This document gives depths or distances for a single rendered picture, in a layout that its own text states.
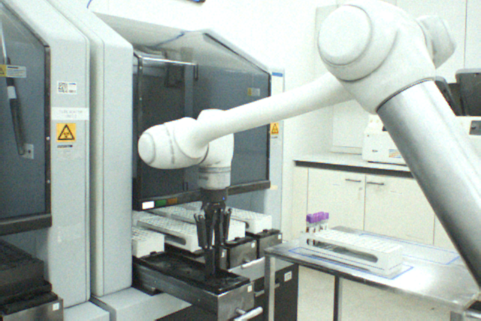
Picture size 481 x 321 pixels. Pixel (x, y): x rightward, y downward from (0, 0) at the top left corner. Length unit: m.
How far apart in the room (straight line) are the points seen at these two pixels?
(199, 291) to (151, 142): 0.40
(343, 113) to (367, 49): 3.59
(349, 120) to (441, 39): 3.40
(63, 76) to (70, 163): 0.22
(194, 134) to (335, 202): 2.69
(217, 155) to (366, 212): 2.46
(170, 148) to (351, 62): 0.51
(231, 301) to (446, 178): 0.67
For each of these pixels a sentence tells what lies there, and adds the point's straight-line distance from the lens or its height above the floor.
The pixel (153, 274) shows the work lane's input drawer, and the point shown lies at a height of 0.80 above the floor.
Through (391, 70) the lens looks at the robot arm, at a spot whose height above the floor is 1.32.
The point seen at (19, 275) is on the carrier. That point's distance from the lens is 1.21.
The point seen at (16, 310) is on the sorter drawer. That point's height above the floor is 0.81.
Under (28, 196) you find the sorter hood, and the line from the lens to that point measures 1.17.
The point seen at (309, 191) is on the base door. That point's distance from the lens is 3.77.
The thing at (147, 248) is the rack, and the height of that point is 0.84.
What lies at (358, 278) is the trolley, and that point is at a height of 0.81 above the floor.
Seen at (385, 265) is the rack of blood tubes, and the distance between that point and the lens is 1.32.
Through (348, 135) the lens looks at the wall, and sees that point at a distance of 4.26.
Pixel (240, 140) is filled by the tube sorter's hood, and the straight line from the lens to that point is 1.60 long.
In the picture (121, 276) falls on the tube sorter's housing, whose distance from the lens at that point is 1.37.
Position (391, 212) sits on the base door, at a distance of 3.45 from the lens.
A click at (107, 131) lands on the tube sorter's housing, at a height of 1.19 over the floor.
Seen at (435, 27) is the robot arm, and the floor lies 1.41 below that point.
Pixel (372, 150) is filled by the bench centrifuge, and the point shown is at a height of 0.99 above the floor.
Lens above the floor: 1.25
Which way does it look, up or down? 3 degrees down
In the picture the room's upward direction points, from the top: 1 degrees clockwise
